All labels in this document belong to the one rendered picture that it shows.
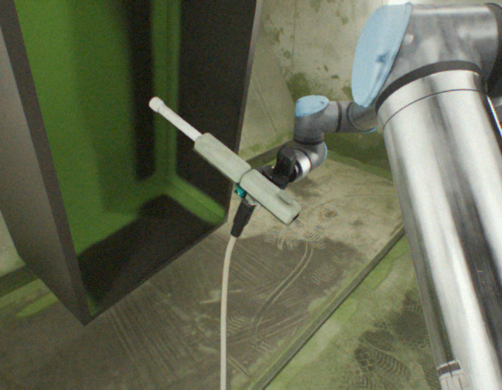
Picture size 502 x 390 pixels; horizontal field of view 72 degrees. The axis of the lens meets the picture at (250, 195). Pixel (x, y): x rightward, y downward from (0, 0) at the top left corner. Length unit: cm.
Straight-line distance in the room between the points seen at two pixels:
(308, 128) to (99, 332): 116
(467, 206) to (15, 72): 60
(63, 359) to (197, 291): 57
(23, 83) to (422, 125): 55
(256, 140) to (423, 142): 224
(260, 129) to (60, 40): 181
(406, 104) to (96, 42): 88
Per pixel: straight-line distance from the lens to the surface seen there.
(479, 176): 37
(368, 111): 89
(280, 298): 163
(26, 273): 192
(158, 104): 96
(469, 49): 47
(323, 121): 101
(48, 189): 75
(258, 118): 266
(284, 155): 86
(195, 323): 156
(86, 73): 112
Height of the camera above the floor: 126
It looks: 32 degrees down
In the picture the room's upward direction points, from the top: straight up
